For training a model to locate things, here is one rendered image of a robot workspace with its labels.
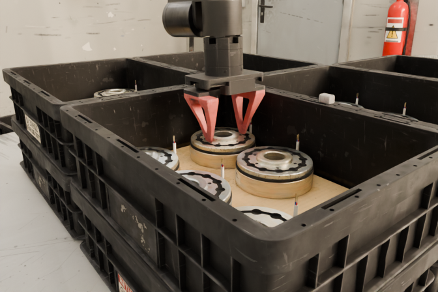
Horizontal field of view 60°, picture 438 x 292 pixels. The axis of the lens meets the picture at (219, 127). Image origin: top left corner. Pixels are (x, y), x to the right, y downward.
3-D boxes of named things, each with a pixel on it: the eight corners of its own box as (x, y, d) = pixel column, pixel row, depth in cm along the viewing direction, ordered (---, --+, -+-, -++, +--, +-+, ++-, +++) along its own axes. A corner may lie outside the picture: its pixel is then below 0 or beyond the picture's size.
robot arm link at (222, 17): (223, -10, 49) (249, -9, 53) (186, -7, 53) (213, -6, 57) (225, 44, 51) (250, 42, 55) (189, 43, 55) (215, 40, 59)
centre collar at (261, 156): (300, 160, 51) (300, 155, 50) (277, 171, 47) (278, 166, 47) (270, 150, 54) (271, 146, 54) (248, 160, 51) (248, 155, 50)
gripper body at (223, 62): (184, 87, 56) (180, 36, 54) (238, 79, 62) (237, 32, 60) (206, 94, 51) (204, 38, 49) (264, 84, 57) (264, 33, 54)
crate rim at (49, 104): (227, 92, 69) (227, 79, 68) (58, 122, 51) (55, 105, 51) (130, 66, 99) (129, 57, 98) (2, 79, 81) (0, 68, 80)
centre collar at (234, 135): (244, 139, 58) (244, 135, 58) (218, 145, 56) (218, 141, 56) (227, 130, 62) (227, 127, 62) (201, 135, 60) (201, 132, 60)
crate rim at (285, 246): (470, 158, 39) (475, 137, 39) (268, 284, 22) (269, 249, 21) (227, 92, 69) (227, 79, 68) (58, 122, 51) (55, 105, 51)
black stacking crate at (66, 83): (225, 141, 72) (225, 83, 69) (67, 185, 55) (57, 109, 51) (132, 102, 102) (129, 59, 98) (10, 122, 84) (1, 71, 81)
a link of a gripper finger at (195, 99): (185, 139, 59) (181, 79, 56) (223, 130, 62) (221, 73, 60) (208, 150, 53) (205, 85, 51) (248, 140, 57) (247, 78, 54)
